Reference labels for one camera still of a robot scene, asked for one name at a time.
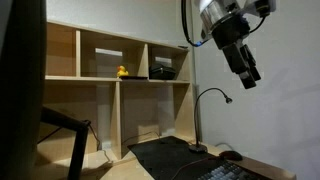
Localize black desk mat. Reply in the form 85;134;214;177
127;135;268;180

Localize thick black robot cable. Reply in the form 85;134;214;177
180;0;214;48

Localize black red computer mouse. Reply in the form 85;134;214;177
218;150;244;162

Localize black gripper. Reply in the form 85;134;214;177
211;17;262;90

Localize red mouse cable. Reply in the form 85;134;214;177
170;155;223;180

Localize black carrying case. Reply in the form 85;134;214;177
148;63;177;81

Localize thin black desk cable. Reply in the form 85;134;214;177
121;131;162;146

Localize black gooseneck desk lamp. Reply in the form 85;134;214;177
187;87;234;155

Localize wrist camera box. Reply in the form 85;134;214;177
243;0;278;18

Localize yellow rubber duck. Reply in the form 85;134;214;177
116;65;130;78

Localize black monitor cable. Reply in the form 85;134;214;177
87;122;102;152

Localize light wooden shelf unit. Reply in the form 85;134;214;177
39;19;198;168

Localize black monitor stand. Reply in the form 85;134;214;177
36;105;92;180

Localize grey mechanical keyboard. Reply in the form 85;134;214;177
196;160;268;180

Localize flat black tray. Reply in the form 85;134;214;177
119;75;149;81

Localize black computer monitor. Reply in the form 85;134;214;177
0;0;48;180

